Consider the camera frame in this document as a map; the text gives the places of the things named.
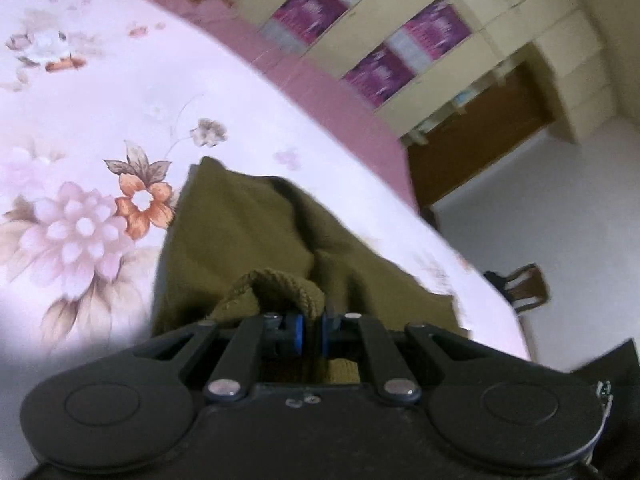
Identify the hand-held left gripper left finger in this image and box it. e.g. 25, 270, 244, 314
132, 311, 304, 402

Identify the purple wall poster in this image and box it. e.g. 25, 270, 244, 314
344, 50, 418, 108
272, 0, 348, 41
404, 0, 473, 56

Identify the brown wooden door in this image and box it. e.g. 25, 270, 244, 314
404, 60, 557, 207

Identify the floral bed sheet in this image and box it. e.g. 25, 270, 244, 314
0, 0, 532, 362

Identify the olive green knit sweater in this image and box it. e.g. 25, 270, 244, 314
150, 156, 472, 386

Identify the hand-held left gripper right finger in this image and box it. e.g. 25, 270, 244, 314
319, 312, 495, 404

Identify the wooden chair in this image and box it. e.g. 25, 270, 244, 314
484, 262, 551, 318

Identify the pink blanket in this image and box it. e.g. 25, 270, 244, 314
110, 0, 422, 211

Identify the cream wardrobe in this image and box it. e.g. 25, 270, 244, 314
200, 0, 617, 147

